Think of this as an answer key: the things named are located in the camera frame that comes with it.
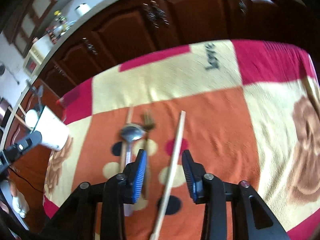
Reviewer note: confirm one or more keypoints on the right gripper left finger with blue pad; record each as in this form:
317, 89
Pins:
134, 173

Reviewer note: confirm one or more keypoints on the patchwork fleece blanket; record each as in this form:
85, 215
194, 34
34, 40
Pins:
246, 110

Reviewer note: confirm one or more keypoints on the upper wall cabinet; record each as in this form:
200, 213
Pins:
30, 20

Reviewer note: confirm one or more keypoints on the light wooden chopstick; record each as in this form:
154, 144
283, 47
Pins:
170, 178

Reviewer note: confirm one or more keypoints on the brown lower kitchen cabinets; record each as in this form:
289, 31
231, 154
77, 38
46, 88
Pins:
115, 31

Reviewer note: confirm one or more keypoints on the dark sauce bottle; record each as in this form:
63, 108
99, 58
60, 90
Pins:
52, 36

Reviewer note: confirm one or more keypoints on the white utensil holder cup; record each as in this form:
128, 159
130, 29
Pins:
53, 131

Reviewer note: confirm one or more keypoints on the cream microwave oven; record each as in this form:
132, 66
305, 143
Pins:
36, 55

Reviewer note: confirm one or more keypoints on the small silver spoon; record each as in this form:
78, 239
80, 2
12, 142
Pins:
134, 133

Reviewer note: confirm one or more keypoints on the white gloved hand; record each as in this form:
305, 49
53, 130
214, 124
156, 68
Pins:
20, 205

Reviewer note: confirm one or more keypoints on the oil bottle yellow cap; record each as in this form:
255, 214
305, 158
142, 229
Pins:
61, 21

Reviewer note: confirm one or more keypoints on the white kettle canister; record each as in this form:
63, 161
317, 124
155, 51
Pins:
82, 9

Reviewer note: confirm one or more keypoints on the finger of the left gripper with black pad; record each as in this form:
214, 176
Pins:
19, 149

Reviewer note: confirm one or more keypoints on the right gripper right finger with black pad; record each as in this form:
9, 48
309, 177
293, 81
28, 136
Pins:
198, 180

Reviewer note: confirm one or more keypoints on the white ceramic spoon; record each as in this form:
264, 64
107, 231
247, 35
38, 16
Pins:
31, 118

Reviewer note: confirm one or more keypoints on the small gold fork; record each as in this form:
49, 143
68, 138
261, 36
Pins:
149, 125

